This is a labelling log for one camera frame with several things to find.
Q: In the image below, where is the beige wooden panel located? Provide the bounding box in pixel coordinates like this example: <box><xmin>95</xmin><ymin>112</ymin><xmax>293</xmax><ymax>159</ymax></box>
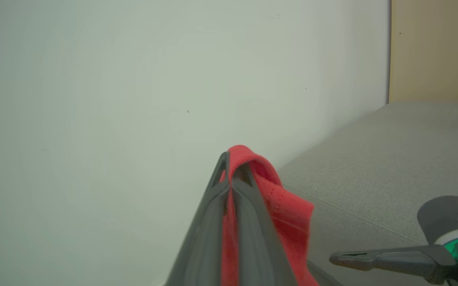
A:
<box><xmin>389</xmin><ymin>0</ymin><xmax>458</xmax><ymax>104</ymax></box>

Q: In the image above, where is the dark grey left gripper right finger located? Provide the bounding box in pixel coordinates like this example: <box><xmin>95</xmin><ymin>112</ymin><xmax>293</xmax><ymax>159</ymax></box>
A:
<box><xmin>232</xmin><ymin>164</ymin><xmax>298</xmax><ymax>286</ymax></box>

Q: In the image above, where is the red sports garment white trim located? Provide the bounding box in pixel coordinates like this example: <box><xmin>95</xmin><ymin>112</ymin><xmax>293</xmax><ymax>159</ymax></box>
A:
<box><xmin>220</xmin><ymin>145</ymin><xmax>320</xmax><ymax>286</ymax></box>

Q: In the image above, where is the grey right gripper green band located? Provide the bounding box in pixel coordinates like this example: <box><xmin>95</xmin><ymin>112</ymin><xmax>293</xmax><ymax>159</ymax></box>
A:
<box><xmin>329</xmin><ymin>195</ymin><xmax>458</xmax><ymax>286</ymax></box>

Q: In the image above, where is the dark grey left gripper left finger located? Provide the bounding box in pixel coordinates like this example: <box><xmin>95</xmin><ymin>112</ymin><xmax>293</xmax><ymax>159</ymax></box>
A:
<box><xmin>165</xmin><ymin>151</ymin><xmax>230</xmax><ymax>286</ymax></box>

